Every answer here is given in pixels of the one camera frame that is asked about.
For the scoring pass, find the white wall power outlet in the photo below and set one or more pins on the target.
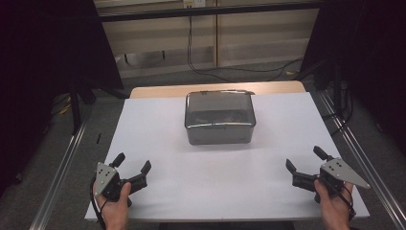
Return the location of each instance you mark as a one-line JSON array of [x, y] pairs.
[[194, 3]]

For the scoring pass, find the transparent grey storage box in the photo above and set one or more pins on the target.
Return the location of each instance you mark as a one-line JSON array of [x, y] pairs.
[[220, 135]]

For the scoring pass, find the black metal stand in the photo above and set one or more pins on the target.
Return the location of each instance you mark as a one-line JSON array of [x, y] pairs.
[[337, 86], [75, 105]]

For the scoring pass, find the person's left hand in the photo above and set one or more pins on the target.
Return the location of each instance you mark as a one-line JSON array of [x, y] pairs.
[[116, 211]]

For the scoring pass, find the white table mat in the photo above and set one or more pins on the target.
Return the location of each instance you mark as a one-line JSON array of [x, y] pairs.
[[207, 179]]

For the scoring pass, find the small black bracket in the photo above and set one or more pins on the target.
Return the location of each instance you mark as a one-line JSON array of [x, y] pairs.
[[126, 58]]

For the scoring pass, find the person's right hand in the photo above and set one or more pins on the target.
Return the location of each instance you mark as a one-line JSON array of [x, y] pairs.
[[333, 207]]

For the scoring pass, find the transparent grey box lid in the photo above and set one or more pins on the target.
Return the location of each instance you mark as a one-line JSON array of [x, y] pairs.
[[220, 103]]

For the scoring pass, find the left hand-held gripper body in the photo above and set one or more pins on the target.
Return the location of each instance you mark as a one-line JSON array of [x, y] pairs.
[[107, 179]]

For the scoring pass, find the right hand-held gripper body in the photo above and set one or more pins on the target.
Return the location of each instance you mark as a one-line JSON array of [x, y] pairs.
[[338, 172]]

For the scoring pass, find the aluminium floor rail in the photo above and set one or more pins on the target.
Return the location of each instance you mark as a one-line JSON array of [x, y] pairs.
[[367, 166], [60, 175]]

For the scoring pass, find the black curtain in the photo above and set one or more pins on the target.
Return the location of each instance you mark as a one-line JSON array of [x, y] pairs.
[[38, 64], [370, 64]]

